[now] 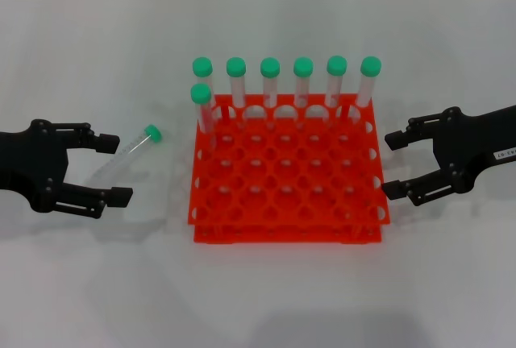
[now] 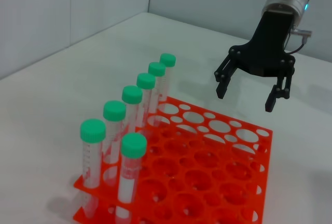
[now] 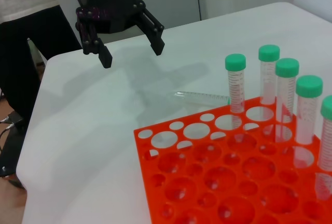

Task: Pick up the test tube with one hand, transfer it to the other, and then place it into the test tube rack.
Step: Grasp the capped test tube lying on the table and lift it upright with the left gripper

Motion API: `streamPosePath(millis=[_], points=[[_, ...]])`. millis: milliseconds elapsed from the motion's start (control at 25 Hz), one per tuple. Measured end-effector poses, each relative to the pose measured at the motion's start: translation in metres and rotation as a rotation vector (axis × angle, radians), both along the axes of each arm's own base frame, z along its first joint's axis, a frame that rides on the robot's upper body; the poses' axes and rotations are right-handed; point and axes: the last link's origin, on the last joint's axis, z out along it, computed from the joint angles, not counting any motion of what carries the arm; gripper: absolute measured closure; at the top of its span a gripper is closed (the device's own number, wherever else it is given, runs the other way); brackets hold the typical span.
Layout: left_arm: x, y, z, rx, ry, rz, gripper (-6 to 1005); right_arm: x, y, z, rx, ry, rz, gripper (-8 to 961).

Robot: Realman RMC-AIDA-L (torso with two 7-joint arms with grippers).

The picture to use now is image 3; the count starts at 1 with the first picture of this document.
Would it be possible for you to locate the person in white shirt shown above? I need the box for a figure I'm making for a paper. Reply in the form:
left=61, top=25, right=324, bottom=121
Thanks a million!
left=0, top=0, right=84, bottom=131

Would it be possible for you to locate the orange test tube rack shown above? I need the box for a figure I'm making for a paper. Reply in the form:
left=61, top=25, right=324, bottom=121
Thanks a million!
left=133, top=96, right=332, bottom=224

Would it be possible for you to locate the green capped clear test tube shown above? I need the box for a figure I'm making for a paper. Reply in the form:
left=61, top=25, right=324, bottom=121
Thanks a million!
left=295, top=75, right=324, bottom=146
left=173, top=91, right=231, bottom=105
left=315, top=95, right=332, bottom=200
left=224, top=53, right=247, bottom=130
left=258, top=44, right=281, bottom=105
left=274, top=58, right=300, bottom=142

